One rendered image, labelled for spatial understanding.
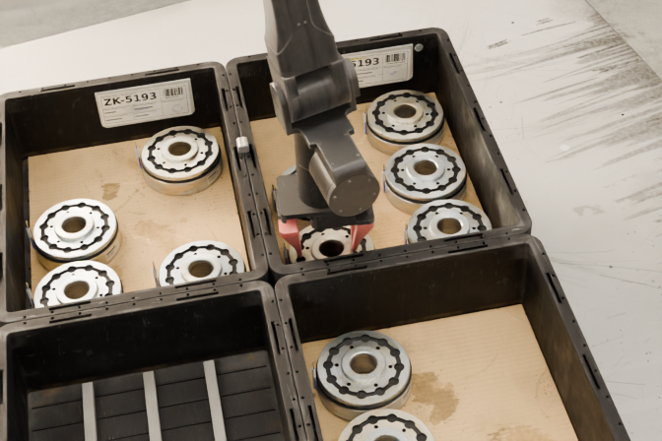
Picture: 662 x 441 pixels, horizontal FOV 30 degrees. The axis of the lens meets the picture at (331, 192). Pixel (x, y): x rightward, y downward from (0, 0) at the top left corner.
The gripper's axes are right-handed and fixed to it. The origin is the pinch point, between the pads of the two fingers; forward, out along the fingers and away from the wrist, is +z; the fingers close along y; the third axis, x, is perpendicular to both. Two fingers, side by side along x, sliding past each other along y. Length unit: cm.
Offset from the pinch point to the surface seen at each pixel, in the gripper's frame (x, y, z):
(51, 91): 27.3, -32.6, -5.4
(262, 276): -9.0, -7.7, -6.0
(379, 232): 5.2, 7.0, 4.1
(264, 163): 20.0, -6.3, 4.4
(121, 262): 4.9, -24.8, 4.2
